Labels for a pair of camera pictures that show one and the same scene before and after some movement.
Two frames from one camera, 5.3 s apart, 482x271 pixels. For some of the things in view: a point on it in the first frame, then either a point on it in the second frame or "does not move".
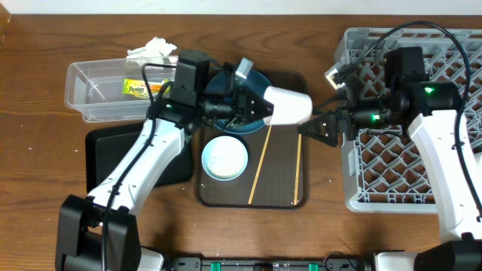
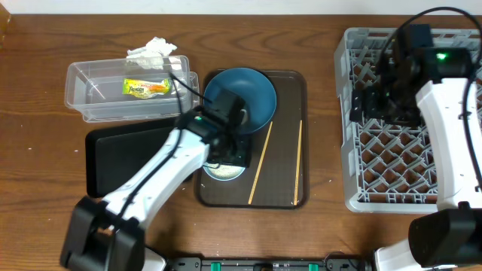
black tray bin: x=107 y=145 does not move
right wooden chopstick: x=297 y=168 does not move
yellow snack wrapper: x=138 y=87 does not move
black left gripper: x=242 y=105 -> x=246 y=156
